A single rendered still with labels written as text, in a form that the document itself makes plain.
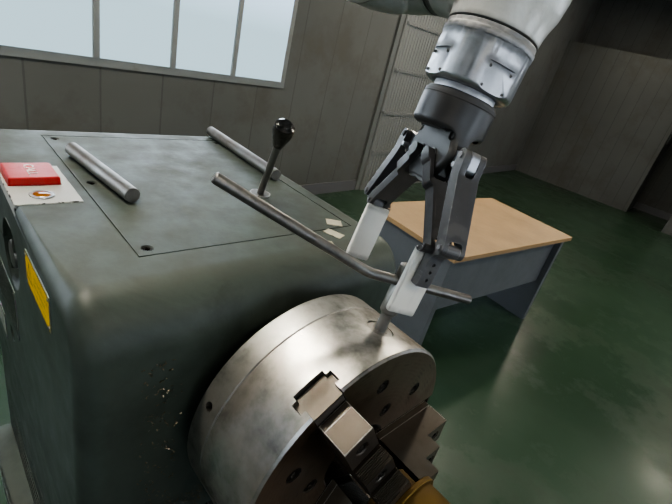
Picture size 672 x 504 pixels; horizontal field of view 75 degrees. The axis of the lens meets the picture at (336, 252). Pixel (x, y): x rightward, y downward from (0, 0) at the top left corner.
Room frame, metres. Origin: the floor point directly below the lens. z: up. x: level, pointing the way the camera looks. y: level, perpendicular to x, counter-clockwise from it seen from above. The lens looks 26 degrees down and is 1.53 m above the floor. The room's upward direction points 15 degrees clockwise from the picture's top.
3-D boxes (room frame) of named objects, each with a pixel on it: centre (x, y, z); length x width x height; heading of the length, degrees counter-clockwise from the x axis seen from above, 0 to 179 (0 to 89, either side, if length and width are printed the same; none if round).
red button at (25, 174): (0.54, 0.44, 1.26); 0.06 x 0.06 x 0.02; 49
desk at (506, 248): (2.68, -0.82, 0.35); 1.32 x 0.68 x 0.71; 134
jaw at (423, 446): (0.43, -0.16, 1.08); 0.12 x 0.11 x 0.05; 139
